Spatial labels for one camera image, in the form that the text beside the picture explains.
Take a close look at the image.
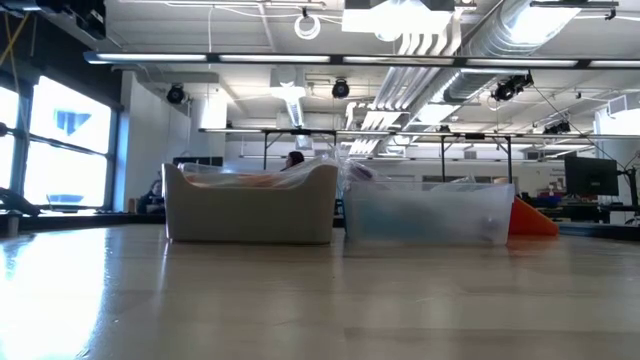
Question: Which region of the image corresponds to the white coiled cable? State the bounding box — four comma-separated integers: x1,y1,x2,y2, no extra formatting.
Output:
292,12,323,42

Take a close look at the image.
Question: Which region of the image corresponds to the person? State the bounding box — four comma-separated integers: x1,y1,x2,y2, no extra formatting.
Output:
136,178,167,216
283,150,306,172

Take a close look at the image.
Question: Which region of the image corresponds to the large window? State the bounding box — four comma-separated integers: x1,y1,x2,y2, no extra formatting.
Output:
0,74,115,211

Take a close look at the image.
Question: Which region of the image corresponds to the grey translucent plastic bin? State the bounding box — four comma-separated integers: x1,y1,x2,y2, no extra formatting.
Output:
162,162,340,246

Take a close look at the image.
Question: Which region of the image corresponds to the clear plastic bin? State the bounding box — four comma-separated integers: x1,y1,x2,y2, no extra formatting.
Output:
343,180,516,247

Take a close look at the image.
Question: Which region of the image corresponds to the black ceiling spotlight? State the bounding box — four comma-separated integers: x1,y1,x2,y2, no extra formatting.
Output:
330,77,352,100
166,83,187,106

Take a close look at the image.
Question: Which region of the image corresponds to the silver ventilation duct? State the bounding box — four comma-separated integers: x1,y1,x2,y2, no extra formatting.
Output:
439,0,584,104

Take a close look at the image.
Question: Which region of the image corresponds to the black workstation frame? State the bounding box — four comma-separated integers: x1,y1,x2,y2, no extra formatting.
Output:
198,127,640,184

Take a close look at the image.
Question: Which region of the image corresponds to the orange bin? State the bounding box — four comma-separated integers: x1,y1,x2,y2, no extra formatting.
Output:
508,196,560,237

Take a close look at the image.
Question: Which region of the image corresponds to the black ceiling camera cluster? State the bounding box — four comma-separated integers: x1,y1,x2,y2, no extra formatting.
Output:
489,71,535,103

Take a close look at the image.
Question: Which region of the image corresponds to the long linear ceiling light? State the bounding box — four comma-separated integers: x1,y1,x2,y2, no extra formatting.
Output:
82,48,640,71

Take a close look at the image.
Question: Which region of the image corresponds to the black computer monitor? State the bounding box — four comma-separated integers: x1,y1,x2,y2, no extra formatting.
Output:
563,154,620,198

